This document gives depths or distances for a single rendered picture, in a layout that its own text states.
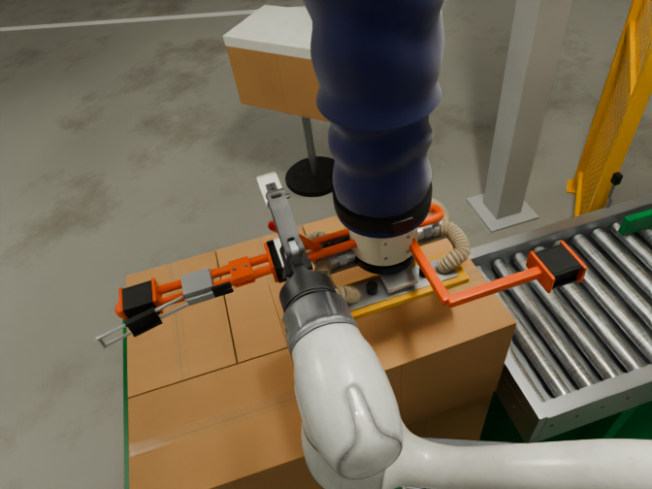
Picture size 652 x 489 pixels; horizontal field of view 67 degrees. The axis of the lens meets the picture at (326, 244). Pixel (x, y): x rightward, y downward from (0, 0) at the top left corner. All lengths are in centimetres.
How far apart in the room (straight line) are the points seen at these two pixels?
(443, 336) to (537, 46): 147
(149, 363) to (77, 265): 148
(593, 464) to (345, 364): 28
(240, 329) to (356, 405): 144
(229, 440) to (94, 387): 115
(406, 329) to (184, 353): 91
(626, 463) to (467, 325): 84
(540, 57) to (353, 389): 212
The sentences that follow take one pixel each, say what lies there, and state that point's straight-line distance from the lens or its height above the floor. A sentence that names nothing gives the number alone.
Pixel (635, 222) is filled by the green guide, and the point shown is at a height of 62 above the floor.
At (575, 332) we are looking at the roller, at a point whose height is 55.
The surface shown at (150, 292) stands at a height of 125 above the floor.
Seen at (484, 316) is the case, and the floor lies 94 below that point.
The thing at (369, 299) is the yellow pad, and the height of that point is 113.
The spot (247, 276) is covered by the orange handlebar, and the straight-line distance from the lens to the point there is 117.
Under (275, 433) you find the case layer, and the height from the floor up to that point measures 54.
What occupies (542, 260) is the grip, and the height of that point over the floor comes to 126.
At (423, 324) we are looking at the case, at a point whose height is 94.
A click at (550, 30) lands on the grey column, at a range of 246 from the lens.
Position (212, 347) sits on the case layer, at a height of 54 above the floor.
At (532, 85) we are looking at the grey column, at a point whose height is 85.
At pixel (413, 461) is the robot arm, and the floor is 145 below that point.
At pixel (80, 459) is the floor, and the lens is 261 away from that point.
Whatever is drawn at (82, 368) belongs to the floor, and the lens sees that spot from 285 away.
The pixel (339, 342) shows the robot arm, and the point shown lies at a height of 163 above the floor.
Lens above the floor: 211
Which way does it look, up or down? 47 degrees down
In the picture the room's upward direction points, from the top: 9 degrees counter-clockwise
